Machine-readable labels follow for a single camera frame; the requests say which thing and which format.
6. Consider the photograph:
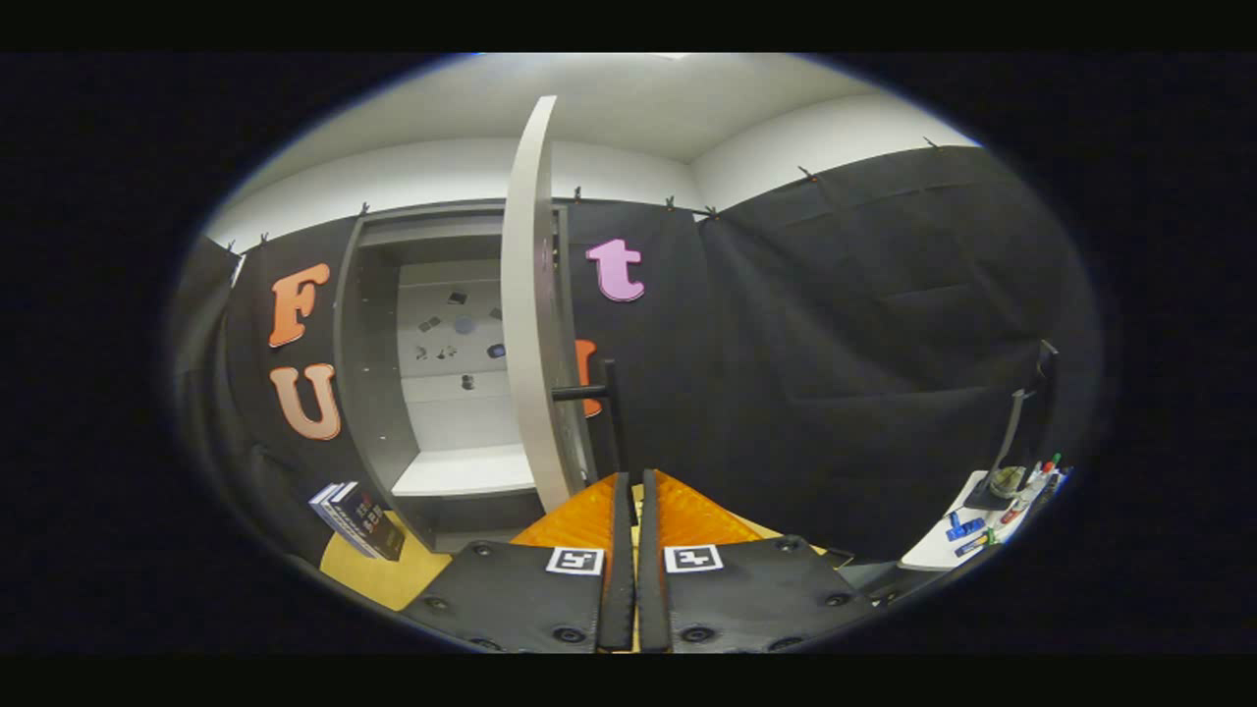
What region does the dark blue covered book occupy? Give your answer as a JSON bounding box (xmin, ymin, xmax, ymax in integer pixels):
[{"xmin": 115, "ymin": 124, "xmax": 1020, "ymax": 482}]
[{"xmin": 329, "ymin": 483, "xmax": 406, "ymax": 562}]

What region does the white side table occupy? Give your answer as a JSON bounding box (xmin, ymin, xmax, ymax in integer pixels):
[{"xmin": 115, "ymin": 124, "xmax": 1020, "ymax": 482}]
[{"xmin": 899, "ymin": 469, "xmax": 1071, "ymax": 572}]

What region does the black backdrop cloth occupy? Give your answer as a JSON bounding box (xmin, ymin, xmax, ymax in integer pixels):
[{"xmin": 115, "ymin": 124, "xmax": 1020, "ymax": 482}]
[{"xmin": 167, "ymin": 142, "xmax": 1101, "ymax": 590}]

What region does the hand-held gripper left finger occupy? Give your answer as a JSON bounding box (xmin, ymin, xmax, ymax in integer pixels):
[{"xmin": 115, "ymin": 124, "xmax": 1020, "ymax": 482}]
[{"xmin": 398, "ymin": 471, "xmax": 637, "ymax": 654}]

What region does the black door handle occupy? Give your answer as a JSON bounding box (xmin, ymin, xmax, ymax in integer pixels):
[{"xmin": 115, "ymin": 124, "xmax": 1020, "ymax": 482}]
[{"xmin": 552, "ymin": 359, "xmax": 629, "ymax": 482}]

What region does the grey cabinet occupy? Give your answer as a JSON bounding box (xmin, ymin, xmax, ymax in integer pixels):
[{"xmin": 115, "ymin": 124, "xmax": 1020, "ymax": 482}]
[{"xmin": 332, "ymin": 201, "xmax": 600, "ymax": 551}]

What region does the black stand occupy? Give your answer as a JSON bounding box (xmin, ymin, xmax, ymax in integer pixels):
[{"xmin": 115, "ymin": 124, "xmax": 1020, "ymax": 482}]
[{"xmin": 965, "ymin": 339, "xmax": 1060, "ymax": 512}]

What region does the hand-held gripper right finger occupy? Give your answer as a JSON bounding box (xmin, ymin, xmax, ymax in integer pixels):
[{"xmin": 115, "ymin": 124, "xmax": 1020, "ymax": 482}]
[{"xmin": 636, "ymin": 469, "xmax": 878, "ymax": 654}]

